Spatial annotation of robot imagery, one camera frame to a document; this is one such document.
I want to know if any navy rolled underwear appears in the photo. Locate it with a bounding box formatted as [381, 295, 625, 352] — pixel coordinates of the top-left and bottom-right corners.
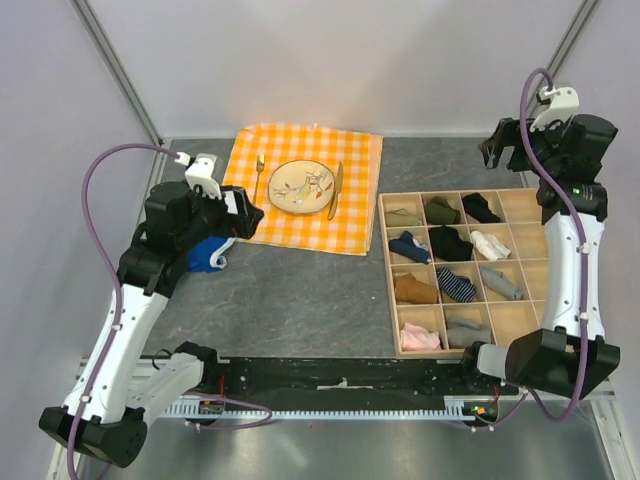
[388, 230, 432, 265]

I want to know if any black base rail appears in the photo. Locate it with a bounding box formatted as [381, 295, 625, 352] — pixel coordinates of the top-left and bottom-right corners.
[187, 357, 500, 412]

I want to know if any gold fork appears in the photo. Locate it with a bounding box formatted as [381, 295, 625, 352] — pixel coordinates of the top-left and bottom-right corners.
[252, 153, 265, 206]

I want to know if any olive rolled underwear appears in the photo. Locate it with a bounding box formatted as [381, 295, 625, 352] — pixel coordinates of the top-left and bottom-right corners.
[384, 208, 423, 228]

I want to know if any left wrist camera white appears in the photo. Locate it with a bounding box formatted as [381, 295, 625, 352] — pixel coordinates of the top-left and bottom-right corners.
[175, 152, 222, 200]

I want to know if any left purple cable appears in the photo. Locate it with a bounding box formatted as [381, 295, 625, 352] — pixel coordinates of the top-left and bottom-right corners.
[64, 143, 274, 480]

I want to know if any striped rolled underwear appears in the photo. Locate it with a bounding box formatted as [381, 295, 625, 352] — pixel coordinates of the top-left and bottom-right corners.
[436, 267, 477, 303]

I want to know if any wooden compartment tray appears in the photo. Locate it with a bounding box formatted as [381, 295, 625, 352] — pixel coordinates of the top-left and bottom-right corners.
[378, 188, 548, 360]

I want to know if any dark green rolled underwear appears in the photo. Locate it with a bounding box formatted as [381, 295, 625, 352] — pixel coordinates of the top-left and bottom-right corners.
[424, 196, 461, 225]

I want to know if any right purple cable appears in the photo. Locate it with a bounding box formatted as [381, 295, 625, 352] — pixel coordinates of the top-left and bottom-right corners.
[469, 68, 594, 434]

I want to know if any black rolled underwear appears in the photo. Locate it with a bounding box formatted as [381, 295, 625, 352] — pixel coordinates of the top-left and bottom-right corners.
[429, 226, 473, 262]

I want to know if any grey cable duct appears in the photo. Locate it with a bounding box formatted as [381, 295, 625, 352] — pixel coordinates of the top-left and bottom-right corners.
[164, 397, 501, 421]

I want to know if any brown rolled underwear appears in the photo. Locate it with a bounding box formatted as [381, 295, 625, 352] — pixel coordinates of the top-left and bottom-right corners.
[393, 273, 439, 304]

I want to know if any orange checkered cloth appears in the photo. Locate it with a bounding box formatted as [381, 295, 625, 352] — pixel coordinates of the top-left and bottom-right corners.
[223, 123, 383, 256]

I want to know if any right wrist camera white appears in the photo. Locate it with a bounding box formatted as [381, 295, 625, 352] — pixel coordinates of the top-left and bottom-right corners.
[529, 86, 580, 132]

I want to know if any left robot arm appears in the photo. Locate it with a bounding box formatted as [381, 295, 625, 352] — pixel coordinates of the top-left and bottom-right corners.
[39, 181, 264, 468]

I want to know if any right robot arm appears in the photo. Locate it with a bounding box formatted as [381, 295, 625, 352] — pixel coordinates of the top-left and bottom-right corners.
[457, 114, 620, 398]

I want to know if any pink rolled underwear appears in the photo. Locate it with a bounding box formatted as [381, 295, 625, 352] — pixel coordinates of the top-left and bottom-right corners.
[400, 322, 441, 351]

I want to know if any purple cable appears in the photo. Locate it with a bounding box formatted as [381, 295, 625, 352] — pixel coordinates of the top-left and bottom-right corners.
[469, 68, 594, 434]
[64, 143, 274, 480]

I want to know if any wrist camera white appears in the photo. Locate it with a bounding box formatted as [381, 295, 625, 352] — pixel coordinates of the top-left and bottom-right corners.
[529, 86, 580, 132]
[175, 152, 222, 200]

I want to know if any white rolled underwear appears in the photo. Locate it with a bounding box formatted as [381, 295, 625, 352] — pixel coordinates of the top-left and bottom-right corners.
[470, 230, 511, 261]

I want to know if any grey rolled underwear front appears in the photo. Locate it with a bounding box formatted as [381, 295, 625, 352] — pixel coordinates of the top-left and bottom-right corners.
[446, 315, 492, 349]

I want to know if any decorated ceramic plate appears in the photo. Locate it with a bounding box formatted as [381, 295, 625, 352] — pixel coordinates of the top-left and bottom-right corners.
[267, 160, 335, 215]

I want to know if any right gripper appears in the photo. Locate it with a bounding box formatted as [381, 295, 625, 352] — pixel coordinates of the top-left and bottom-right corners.
[479, 113, 574, 179]

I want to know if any blue underwear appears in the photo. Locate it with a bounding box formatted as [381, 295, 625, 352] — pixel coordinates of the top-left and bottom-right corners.
[188, 236, 235, 273]

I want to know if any grey rolled underwear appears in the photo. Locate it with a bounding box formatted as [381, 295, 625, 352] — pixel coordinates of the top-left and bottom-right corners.
[479, 267, 524, 301]
[446, 315, 492, 349]

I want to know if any gold knife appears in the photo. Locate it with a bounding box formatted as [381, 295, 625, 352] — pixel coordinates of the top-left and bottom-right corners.
[327, 162, 344, 221]

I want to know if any black underwear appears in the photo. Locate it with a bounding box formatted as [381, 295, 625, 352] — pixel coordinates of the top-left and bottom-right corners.
[462, 193, 502, 224]
[429, 226, 473, 262]

